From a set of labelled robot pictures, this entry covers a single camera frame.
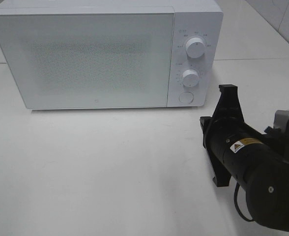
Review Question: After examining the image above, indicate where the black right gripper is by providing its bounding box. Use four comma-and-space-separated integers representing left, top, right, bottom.
200, 84, 270, 187

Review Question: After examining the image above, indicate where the round white door button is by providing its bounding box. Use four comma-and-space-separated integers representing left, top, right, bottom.
179, 92, 194, 104

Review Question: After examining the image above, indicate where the white timer knob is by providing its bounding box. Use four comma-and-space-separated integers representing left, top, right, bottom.
182, 69, 200, 88

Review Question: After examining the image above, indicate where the white microwave door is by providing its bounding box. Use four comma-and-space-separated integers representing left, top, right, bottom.
0, 14, 173, 110

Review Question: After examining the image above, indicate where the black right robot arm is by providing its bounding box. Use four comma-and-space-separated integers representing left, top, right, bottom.
200, 84, 289, 232

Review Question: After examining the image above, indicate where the upper white power knob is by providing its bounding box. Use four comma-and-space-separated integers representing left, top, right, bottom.
184, 35, 205, 59

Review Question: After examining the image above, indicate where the white microwave oven body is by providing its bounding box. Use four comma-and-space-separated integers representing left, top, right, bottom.
0, 0, 223, 108

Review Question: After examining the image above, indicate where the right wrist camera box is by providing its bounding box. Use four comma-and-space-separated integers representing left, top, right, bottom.
265, 110, 289, 162

